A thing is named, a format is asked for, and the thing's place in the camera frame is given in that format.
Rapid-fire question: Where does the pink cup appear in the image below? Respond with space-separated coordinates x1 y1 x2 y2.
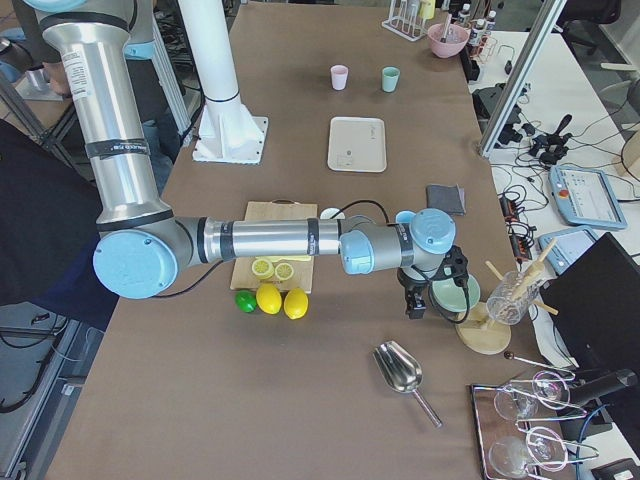
330 64 349 91

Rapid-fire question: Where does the metal scoop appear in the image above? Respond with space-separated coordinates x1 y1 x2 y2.
373 340 443 428

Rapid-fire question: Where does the wooden cutting board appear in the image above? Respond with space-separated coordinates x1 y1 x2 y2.
230 201 318 294

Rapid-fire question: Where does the cream rectangular tray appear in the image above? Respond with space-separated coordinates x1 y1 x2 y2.
327 116 387 173

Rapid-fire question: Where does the clear glass mug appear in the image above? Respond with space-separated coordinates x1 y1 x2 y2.
486 271 541 325

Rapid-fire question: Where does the lemon half slice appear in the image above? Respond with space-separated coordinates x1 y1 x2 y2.
274 262 295 282
251 257 274 280

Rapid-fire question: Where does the mirror tray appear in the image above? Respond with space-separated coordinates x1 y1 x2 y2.
470 385 571 479

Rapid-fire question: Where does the standing person dark shirt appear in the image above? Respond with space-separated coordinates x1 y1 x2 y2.
1 122 118 330

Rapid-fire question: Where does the yellow plastic knife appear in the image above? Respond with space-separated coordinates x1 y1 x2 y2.
262 255 313 263

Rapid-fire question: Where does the cream white cup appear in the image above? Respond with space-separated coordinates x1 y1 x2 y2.
319 207 345 220

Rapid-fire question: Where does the green bowl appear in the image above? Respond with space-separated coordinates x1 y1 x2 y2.
431 275 481 322

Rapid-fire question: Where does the wire glass rack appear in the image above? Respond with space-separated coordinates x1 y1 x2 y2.
488 369 599 479

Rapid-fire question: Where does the yellow lemon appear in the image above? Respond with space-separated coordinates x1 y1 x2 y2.
256 283 282 315
283 288 309 320

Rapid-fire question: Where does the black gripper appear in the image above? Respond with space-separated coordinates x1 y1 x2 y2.
397 245 469 320

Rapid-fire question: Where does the green lime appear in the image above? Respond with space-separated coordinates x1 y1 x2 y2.
234 290 258 313

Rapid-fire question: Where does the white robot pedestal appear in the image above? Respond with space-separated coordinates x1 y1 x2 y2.
179 0 268 165

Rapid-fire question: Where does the mint green cup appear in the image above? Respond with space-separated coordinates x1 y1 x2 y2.
381 66 400 93

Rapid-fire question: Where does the white wire cup rack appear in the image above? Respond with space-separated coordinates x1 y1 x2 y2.
381 0 436 42

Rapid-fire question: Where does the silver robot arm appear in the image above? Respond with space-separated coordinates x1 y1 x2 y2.
33 1 468 316

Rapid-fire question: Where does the wooden cup stand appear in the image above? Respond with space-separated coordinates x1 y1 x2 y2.
456 240 559 355

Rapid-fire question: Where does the grey folded cloth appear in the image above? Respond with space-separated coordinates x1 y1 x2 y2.
426 184 466 216

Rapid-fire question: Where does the blue teach pendant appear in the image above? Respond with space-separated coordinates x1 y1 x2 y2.
549 165 628 230
538 226 598 275

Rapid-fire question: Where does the aluminium frame post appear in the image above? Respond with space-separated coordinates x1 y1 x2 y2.
478 0 566 159

